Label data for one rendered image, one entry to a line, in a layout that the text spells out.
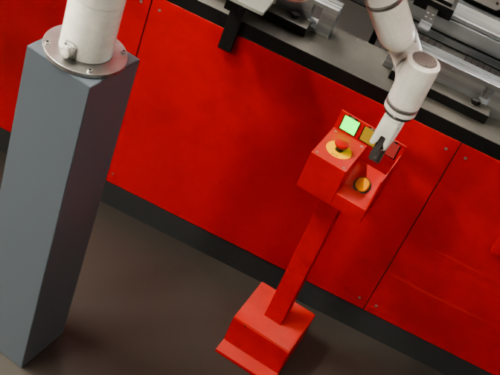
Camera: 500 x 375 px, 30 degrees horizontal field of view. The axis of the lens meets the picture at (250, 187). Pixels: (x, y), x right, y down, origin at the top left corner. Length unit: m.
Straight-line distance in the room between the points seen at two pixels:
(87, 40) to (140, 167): 1.10
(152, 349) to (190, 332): 0.15
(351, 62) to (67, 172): 0.92
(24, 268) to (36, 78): 0.57
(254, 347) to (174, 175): 0.61
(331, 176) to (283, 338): 0.63
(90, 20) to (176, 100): 0.92
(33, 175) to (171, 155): 0.82
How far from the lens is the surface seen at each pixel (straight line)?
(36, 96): 2.14
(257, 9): 2.49
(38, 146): 2.21
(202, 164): 2.96
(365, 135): 2.54
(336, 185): 2.46
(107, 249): 3.08
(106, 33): 2.03
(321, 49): 2.68
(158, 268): 3.07
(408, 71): 2.23
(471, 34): 2.94
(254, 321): 2.87
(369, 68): 2.70
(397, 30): 2.13
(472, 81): 2.71
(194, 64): 2.79
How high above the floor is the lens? 2.19
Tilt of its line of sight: 39 degrees down
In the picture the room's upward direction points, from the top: 23 degrees clockwise
